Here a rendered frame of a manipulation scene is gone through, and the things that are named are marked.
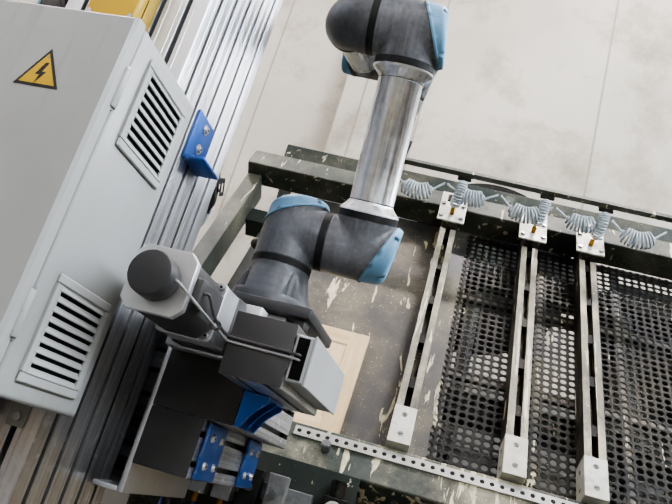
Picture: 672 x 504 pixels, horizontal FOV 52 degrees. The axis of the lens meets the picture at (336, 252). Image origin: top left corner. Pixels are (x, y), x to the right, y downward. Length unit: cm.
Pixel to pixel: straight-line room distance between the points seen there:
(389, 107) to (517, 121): 379
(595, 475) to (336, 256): 100
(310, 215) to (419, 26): 40
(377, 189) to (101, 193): 57
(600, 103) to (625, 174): 56
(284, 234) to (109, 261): 45
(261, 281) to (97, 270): 42
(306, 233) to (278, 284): 11
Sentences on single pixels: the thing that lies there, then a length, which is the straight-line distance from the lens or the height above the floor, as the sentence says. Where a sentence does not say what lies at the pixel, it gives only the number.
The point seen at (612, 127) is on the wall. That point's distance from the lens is 514.
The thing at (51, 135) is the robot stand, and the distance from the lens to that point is 88.
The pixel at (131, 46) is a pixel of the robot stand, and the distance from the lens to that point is 91.
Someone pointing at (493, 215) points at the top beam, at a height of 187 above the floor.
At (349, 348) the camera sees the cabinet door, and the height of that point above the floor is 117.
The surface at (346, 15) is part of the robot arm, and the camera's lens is 135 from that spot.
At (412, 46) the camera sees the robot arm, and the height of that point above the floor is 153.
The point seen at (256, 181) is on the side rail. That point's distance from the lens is 276.
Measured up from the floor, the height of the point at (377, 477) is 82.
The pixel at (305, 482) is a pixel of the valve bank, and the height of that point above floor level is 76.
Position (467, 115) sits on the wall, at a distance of 508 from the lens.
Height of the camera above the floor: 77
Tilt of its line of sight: 18 degrees up
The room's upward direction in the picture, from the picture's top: 16 degrees clockwise
